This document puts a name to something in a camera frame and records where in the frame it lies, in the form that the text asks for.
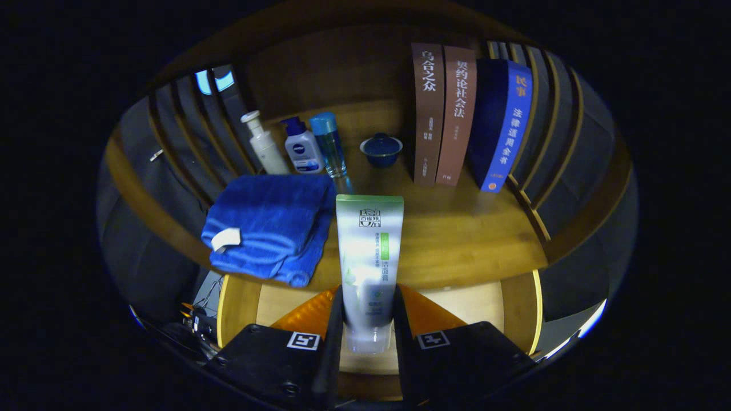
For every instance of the white pump bottle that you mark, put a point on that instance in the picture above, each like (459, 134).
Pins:
(262, 145)

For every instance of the blue lidded teacup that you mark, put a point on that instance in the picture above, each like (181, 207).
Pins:
(381, 149)

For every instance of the wooden cabinet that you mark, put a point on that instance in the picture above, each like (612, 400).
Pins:
(342, 68)

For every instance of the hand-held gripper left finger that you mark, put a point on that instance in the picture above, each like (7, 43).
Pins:
(274, 365)

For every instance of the blue towel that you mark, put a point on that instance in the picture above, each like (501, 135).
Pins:
(268, 217)

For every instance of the blue book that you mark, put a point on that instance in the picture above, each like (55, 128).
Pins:
(505, 125)

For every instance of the wooden countertop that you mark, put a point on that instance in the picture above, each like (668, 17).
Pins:
(457, 228)

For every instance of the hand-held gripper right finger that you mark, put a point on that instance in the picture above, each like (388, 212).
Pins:
(457, 365)

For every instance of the dark brown book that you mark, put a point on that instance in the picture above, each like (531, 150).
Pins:
(428, 114)

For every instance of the reddish brown book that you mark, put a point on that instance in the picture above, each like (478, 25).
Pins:
(456, 114)

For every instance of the white green cleanser tube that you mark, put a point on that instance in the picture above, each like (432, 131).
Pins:
(368, 245)

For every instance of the clear teal bottle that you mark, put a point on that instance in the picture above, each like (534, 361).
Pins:
(330, 142)

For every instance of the white bottle with blue cap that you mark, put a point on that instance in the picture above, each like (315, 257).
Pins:
(302, 148)

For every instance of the wooden drawer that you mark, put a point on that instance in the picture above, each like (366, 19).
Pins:
(480, 305)

